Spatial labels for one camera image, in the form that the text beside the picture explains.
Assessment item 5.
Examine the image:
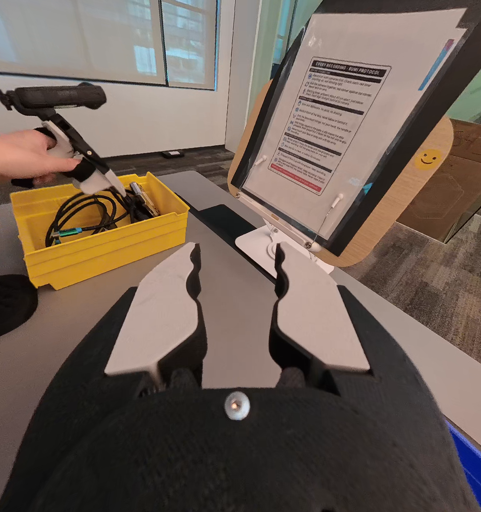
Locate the brown cardboard box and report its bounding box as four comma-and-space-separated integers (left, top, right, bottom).
396, 118, 481, 242

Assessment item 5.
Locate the person's left hand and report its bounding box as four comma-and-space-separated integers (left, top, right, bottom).
0, 129, 82, 193

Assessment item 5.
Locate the framed instruction sheet sign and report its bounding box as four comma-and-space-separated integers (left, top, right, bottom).
229, 0, 481, 257

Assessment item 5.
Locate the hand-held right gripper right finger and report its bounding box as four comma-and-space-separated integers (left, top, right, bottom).
269, 242, 371, 374

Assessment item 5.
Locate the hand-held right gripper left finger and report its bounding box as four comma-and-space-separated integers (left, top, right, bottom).
105, 242, 208, 380

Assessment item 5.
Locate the large window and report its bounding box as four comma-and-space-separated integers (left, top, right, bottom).
0, 0, 217, 90

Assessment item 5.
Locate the silver hdmi adapter box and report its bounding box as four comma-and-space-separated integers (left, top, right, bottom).
129, 181, 161, 220

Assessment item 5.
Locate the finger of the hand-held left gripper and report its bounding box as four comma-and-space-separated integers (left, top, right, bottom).
70, 160, 106, 196
104, 170, 128, 197

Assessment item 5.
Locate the yellow plastic bin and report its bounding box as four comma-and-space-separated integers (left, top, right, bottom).
9, 172, 190, 290

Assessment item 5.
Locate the blue plastic bin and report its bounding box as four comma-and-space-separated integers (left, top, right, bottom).
444, 419, 481, 512

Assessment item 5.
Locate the yellow smiley sticker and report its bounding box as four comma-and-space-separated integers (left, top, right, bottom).
416, 149, 443, 171

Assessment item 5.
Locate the thick black cable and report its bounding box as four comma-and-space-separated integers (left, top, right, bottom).
105, 188, 153, 225

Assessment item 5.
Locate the white sign stand base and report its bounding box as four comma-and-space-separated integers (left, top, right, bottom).
235, 192, 335, 274

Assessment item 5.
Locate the braided black hdmi cable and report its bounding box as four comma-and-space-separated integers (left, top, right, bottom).
45, 191, 131, 249

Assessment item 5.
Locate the black textured pad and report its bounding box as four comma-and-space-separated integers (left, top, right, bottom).
0, 274, 39, 344

